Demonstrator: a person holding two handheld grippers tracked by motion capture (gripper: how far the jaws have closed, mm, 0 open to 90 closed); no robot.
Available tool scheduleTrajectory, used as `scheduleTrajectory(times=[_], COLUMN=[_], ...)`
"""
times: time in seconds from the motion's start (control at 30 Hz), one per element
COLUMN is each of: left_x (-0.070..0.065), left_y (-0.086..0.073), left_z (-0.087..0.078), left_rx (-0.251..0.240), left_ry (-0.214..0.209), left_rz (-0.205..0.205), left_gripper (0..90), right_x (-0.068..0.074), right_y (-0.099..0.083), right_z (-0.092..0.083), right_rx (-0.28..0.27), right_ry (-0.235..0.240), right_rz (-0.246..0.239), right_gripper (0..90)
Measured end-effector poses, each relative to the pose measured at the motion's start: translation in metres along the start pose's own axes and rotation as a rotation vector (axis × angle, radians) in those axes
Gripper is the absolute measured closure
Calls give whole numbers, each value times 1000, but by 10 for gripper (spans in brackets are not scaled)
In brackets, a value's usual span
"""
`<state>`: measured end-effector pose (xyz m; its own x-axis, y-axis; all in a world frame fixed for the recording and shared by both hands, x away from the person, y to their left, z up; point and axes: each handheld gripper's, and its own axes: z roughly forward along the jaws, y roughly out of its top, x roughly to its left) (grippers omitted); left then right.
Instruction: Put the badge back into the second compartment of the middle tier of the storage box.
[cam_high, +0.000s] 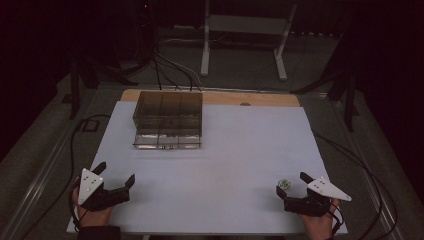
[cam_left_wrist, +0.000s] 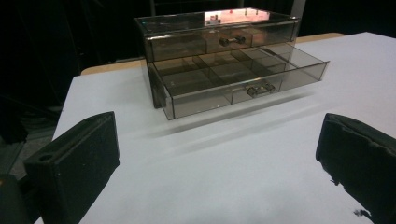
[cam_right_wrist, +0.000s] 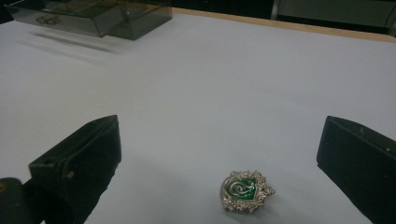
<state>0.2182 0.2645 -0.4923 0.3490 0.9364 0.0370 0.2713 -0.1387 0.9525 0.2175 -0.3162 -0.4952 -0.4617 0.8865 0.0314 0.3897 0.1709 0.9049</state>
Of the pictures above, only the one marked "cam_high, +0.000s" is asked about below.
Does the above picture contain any right hand-held gripper cable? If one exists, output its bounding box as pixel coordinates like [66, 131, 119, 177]
[326, 201, 345, 236]

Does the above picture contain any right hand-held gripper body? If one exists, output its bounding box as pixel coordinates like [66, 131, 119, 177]
[283, 176, 353, 218]

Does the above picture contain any hand-held gripper cable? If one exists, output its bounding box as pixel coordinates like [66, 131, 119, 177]
[68, 181, 88, 233]
[326, 201, 345, 236]

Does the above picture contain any white metal stand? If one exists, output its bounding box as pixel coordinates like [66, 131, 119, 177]
[199, 0, 299, 82]

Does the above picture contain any white cable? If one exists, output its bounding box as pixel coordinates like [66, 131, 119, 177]
[158, 37, 205, 89]

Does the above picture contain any person's right hand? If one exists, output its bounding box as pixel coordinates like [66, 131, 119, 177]
[297, 198, 341, 240]

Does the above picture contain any white table mat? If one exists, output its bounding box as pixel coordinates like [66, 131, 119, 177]
[65, 100, 348, 236]

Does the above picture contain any black square floor plate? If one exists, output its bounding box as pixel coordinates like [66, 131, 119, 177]
[81, 119, 100, 133]

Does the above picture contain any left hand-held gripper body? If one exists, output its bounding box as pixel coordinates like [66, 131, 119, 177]
[77, 168, 131, 213]

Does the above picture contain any clear divided storage box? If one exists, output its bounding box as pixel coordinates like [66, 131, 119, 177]
[132, 90, 204, 150]

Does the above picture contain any black tripod stand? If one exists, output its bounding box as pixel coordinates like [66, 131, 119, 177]
[289, 31, 362, 133]
[67, 54, 140, 121]

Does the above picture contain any person's left hand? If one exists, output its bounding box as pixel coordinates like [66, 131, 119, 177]
[71, 186, 115, 229]

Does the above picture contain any bundle of black cables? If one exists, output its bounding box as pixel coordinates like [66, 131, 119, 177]
[131, 49, 204, 92]

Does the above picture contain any left hand-held gripper cable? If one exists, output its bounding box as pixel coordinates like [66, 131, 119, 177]
[68, 181, 88, 233]

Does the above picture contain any long black floor cable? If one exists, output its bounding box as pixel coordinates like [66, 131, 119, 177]
[311, 129, 399, 240]
[18, 113, 112, 240]

